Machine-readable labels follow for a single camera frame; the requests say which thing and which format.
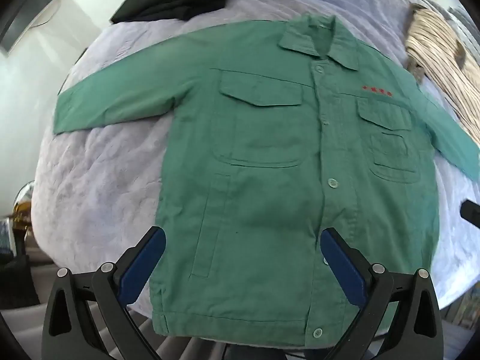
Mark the grey knitted cloth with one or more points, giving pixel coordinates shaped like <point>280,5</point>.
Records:
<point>463,18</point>

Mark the green button-up work jacket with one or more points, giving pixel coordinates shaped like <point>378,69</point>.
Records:
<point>262,195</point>

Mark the beige striped cloth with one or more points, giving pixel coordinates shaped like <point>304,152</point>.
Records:
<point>438,48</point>

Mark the lavender plush blanket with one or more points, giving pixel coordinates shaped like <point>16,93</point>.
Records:
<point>108,180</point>

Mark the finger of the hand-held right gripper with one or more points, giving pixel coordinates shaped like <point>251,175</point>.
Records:
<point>471,213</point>

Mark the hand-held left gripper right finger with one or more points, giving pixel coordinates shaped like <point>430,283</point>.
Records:
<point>343,266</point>

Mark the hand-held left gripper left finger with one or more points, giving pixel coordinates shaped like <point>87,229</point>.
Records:
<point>144,266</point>

